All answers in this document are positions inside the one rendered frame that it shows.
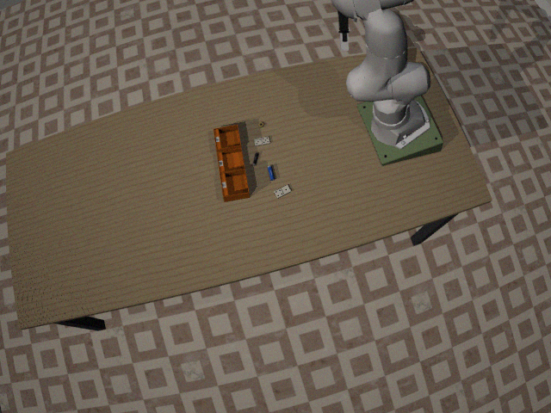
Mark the orange three-compartment bin rack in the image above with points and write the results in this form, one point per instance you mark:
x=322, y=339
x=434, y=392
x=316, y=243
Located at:
x=231, y=159

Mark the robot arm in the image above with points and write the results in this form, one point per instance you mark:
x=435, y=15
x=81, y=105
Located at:
x=386, y=46

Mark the white domino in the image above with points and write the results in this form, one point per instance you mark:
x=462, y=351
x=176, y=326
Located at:
x=262, y=141
x=282, y=191

